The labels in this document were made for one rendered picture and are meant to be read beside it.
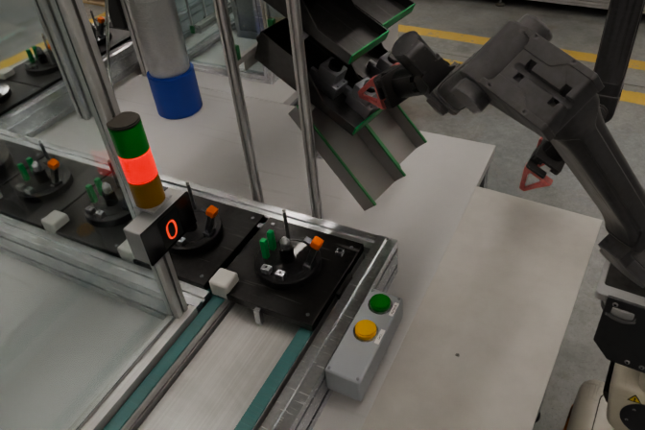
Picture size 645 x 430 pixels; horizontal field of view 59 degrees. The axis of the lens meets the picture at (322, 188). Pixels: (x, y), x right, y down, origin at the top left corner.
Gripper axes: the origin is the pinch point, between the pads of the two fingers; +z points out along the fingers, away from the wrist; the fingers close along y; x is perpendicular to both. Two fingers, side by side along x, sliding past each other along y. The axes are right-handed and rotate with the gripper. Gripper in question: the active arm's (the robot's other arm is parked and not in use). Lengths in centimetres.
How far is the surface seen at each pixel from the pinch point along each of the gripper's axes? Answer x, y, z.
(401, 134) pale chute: 18.3, -18.9, 13.2
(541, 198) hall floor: 108, -143, 56
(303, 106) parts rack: -2.3, 11.4, 7.8
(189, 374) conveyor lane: 32, 57, 14
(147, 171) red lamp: -8, 51, 1
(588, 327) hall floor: 129, -81, 14
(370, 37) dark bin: -9.9, -2.0, -3.7
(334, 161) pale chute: 12.6, 7.5, 10.2
